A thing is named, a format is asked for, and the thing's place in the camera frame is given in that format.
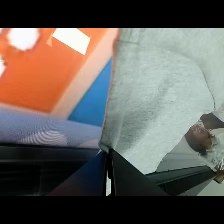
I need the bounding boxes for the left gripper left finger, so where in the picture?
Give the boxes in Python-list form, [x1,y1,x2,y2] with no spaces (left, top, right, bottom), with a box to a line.
[46,149,108,197]

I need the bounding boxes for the white long-sleeved shirt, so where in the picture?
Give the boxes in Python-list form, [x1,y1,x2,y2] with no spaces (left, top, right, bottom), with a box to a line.
[98,28,224,176]

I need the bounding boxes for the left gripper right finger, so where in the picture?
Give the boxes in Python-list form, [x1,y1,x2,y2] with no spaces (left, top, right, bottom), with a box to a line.
[107,148,169,197]

